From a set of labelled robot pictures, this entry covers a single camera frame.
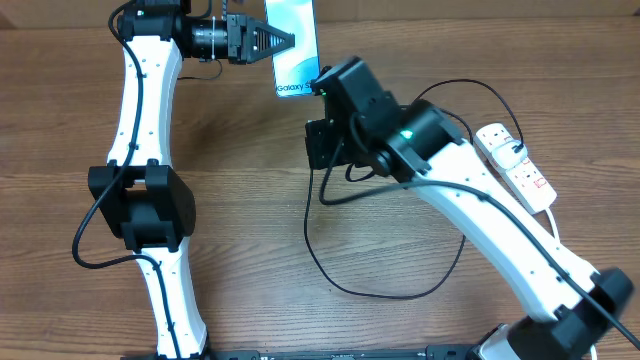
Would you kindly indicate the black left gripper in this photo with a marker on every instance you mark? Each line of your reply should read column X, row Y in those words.
column 247, row 25

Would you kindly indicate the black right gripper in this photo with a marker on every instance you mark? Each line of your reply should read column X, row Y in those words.
column 321, row 137

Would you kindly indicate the white power strip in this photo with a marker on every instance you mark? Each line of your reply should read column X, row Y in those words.
column 525, row 180

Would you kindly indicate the blue-screen Samsung Galaxy smartphone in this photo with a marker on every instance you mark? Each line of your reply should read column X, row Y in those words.
column 294, row 68

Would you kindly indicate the white charger plug adapter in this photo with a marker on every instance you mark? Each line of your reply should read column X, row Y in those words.
column 508, row 155

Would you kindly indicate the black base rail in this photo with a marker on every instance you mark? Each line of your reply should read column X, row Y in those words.
column 340, row 354

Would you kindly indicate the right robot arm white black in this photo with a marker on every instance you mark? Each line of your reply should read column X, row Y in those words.
column 569, row 305

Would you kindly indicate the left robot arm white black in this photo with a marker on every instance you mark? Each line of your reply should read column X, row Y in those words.
column 143, row 200

